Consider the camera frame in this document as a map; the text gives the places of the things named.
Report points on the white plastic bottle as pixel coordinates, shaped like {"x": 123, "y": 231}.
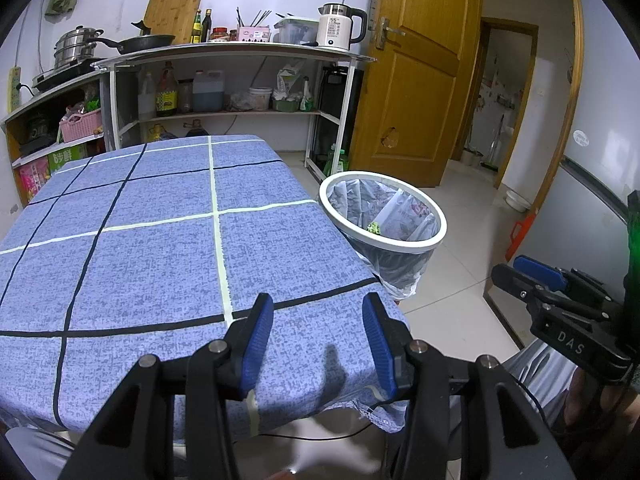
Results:
{"x": 146, "y": 100}

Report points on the pink carton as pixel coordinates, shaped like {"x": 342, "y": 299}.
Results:
{"x": 34, "y": 182}

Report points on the yellow power strip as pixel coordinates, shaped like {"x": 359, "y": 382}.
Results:
{"x": 14, "y": 90}

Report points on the white plastic tub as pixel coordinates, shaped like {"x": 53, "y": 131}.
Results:
{"x": 260, "y": 99}

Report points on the translucent jerry can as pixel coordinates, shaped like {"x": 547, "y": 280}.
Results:
{"x": 207, "y": 92}

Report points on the clear storage box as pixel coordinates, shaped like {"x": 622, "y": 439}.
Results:
{"x": 295, "y": 31}

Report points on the white floor basin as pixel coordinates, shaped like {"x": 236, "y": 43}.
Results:
{"x": 517, "y": 201}

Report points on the wooden door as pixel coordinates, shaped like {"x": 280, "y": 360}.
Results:
{"x": 420, "y": 85}

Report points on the person's grey pants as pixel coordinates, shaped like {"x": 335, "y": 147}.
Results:
{"x": 540, "y": 375}

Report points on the crumpled white plastic bag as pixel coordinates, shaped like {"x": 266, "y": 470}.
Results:
{"x": 290, "y": 80}

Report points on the pink plastic basket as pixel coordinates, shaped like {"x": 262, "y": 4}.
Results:
{"x": 80, "y": 127}

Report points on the green carton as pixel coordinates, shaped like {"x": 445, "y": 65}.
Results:
{"x": 67, "y": 160}

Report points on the person's right hand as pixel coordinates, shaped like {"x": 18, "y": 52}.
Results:
{"x": 595, "y": 402}

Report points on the steel steamer pot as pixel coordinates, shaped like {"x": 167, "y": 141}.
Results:
{"x": 75, "y": 47}

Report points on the yellow oil bottle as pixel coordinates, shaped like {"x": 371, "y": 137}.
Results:
{"x": 196, "y": 30}

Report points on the blue checked tablecloth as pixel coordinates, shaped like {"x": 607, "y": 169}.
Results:
{"x": 150, "y": 260}

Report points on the green pea snack packet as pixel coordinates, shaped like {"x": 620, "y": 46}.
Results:
{"x": 373, "y": 228}

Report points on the pink utensil holder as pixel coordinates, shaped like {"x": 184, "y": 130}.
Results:
{"x": 252, "y": 35}

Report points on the black induction cooker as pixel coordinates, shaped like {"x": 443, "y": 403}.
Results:
{"x": 60, "y": 75}

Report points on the white trash bin with bag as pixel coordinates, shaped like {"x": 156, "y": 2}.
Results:
{"x": 395, "y": 265}

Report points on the black frying pan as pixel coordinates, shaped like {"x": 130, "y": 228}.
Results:
{"x": 147, "y": 41}

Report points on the dark sauce bottle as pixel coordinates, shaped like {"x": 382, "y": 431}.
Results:
{"x": 207, "y": 27}

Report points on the slim green bottle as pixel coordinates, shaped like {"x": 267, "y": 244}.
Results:
{"x": 306, "y": 97}

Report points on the white electric kettle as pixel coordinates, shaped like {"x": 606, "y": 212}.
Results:
{"x": 337, "y": 30}

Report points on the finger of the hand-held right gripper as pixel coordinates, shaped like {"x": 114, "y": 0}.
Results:
{"x": 515, "y": 282}
{"x": 540, "y": 270}

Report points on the white refrigerator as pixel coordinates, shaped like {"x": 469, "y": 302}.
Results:
{"x": 600, "y": 110}

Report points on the green glass bottle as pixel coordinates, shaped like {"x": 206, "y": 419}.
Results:
{"x": 336, "y": 162}

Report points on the white metal shelf unit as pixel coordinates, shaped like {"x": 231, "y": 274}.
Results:
{"x": 230, "y": 50}

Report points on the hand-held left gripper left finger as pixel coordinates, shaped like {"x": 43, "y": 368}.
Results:
{"x": 255, "y": 347}

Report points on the white round trash bin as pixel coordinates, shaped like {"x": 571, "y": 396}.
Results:
{"x": 385, "y": 246}

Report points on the dark cooking oil jug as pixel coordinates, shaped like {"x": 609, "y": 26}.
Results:
{"x": 197, "y": 130}

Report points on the small green basket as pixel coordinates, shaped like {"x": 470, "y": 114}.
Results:
{"x": 286, "y": 106}

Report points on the dark soy sauce jug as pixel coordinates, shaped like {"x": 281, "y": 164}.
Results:
{"x": 166, "y": 97}

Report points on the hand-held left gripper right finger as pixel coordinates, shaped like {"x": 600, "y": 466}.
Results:
{"x": 380, "y": 347}

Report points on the orange plastic dustpan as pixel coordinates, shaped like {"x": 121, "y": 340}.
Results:
{"x": 520, "y": 237}

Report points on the wooden cutting board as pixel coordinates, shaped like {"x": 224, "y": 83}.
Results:
{"x": 172, "y": 12}

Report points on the yellow cooking oil jug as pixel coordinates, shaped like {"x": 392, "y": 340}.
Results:
{"x": 160, "y": 134}

